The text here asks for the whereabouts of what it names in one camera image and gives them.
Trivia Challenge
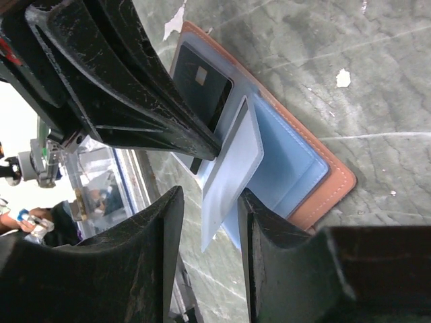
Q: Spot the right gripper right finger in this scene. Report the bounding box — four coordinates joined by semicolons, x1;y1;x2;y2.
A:
238;190;430;322

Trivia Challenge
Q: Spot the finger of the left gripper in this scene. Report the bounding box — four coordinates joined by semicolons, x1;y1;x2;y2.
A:
84;1;211;135
25;1;221;160

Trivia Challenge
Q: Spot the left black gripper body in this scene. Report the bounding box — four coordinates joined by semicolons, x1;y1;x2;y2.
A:
1;1;87;153

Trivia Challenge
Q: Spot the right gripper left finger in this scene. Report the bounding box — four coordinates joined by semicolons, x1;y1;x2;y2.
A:
1;186;185;322

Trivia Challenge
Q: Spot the black VIP card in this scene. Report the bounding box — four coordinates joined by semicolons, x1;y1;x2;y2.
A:
171;43;234;175

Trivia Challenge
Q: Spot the tan leather card holder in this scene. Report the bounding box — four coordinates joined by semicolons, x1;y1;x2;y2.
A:
170;22;356;246

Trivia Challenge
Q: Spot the white striped card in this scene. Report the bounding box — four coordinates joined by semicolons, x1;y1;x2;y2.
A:
201;96;264;251

